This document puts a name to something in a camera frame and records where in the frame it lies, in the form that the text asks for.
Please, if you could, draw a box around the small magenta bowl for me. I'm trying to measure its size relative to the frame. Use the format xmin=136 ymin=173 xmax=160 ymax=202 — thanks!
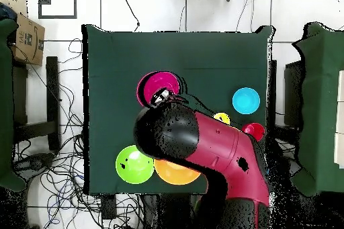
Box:
xmin=136 ymin=71 xmax=180 ymax=107

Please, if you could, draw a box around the white box stack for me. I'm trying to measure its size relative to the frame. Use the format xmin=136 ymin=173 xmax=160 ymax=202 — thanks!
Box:
xmin=333 ymin=69 xmax=344 ymax=169

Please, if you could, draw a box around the dark green tablecloth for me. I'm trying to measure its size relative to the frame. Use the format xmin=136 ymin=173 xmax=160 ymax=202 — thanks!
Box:
xmin=81 ymin=24 xmax=275 ymax=195

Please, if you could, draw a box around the yellow cup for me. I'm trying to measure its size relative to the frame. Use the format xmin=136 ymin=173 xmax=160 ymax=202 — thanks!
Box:
xmin=213 ymin=112 xmax=231 ymax=126

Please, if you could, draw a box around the large orange-yellow bowl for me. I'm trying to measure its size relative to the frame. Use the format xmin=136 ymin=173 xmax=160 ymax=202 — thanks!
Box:
xmin=154 ymin=158 xmax=202 ymax=186

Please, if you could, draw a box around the large green bowl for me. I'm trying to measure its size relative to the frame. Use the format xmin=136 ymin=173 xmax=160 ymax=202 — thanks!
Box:
xmin=115 ymin=144 xmax=155 ymax=185

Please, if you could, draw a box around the small light blue bowl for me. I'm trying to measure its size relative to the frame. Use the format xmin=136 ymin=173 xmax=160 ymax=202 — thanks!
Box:
xmin=232 ymin=87 xmax=261 ymax=115

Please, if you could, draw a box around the red cup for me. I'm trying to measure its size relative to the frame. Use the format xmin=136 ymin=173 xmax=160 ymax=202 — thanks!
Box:
xmin=241 ymin=122 xmax=266 ymax=142

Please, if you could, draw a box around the black metal stand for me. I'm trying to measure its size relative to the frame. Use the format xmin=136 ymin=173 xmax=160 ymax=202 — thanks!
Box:
xmin=12 ymin=56 xmax=62 ymax=152

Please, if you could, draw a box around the cardboard box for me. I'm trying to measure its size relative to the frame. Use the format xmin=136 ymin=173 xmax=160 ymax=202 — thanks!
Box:
xmin=7 ymin=0 xmax=46 ymax=66

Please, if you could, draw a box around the green cloth-covered table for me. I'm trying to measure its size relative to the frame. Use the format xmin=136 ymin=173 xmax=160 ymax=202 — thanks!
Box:
xmin=0 ymin=17 xmax=27 ymax=191
xmin=291 ymin=21 xmax=344 ymax=197

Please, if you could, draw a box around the black cable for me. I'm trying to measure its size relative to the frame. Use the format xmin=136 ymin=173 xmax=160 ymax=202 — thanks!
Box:
xmin=120 ymin=0 xmax=141 ymax=33

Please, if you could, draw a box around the tangle of black cables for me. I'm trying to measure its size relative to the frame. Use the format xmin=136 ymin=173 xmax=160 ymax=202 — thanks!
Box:
xmin=11 ymin=38 xmax=146 ymax=229

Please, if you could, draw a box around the black square frame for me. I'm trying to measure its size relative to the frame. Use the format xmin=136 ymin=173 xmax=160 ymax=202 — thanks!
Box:
xmin=38 ymin=0 xmax=78 ymax=19

